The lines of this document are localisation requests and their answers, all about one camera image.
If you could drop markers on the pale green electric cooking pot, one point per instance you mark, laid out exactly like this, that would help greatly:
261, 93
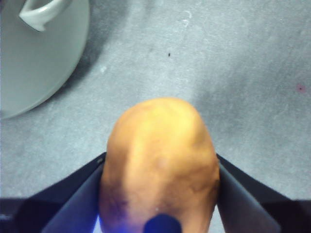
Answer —
36, 72

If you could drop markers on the brown potato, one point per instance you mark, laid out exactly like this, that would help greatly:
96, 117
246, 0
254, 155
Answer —
158, 157

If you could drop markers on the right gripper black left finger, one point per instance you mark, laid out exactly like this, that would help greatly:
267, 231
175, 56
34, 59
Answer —
73, 199

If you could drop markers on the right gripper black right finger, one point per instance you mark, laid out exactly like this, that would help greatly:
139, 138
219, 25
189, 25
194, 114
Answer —
247, 204

